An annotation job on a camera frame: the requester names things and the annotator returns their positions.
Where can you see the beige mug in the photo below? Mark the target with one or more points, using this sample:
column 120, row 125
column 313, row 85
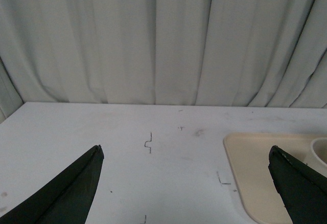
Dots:
column 318, row 155

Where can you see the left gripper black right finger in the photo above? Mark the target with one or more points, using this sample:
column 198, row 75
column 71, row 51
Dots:
column 302, row 189

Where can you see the white curtain backdrop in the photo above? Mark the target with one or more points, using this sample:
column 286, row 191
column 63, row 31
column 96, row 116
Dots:
column 257, row 53

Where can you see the beige square plate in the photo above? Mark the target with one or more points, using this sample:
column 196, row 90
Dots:
column 248, row 156

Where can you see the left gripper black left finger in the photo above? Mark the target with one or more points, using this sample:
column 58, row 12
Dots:
column 67, row 198

